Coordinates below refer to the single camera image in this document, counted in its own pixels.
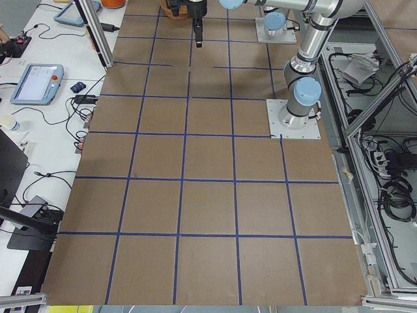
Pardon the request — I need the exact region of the white paper cup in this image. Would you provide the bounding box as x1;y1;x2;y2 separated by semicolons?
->
0;115;20;131

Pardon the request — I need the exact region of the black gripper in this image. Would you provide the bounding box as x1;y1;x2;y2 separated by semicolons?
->
186;0;207;48

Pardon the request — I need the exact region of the teach pendant tablet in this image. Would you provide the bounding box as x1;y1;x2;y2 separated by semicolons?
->
10;64;64;106
53;1;87;27

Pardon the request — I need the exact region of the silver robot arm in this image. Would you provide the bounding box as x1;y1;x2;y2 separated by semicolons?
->
263;5;290;37
248;0;365;130

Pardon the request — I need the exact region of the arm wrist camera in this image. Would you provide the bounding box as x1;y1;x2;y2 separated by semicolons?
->
166;0;180;18

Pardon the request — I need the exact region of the near teach pendant tablet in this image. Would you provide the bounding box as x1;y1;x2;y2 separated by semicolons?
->
10;64;64;106

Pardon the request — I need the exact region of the black power adapter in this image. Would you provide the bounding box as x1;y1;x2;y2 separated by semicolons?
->
74;95;98;104

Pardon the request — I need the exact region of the wicker basket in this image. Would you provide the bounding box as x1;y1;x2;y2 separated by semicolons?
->
160;0;197;20

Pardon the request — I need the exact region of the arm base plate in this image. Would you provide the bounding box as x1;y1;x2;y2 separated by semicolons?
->
255;18;297;44
266;99;321;140

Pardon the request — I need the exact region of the aluminium frame post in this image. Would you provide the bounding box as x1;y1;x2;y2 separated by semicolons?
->
74;0;115;68

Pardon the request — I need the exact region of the dark blue pouch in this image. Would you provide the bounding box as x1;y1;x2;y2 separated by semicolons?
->
70;82;86;94

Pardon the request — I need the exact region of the black monitor with stand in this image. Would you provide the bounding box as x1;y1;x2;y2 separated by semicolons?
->
1;132;63;251

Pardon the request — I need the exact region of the orange bucket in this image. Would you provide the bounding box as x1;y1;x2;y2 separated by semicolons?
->
101;0;126;9

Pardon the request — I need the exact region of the far teach pendant tablet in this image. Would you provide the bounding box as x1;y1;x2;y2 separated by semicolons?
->
53;1;87;27

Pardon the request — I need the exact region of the grey usb hub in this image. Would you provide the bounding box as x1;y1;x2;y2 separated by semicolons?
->
20;196;47;217

